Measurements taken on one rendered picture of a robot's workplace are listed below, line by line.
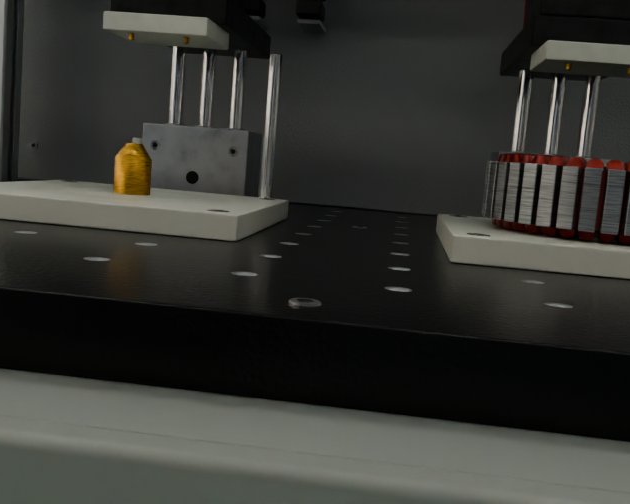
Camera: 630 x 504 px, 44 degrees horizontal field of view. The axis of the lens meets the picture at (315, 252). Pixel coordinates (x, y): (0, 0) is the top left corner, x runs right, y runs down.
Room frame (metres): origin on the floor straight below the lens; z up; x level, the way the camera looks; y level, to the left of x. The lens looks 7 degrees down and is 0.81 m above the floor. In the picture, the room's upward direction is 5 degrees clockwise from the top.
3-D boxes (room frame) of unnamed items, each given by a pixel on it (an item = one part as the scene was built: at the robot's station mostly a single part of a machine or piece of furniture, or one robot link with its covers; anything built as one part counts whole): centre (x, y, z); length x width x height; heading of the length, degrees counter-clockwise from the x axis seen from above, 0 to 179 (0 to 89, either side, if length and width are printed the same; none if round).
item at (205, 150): (0.56, 0.09, 0.80); 0.08 x 0.05 x 0.06; 84
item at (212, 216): (0.42, 0.10, 0.78); 0.15 x 0.15 x 0.01; 84
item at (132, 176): (0.42, 0.10, 0.80); 0.02 x 0.02 x 0.03
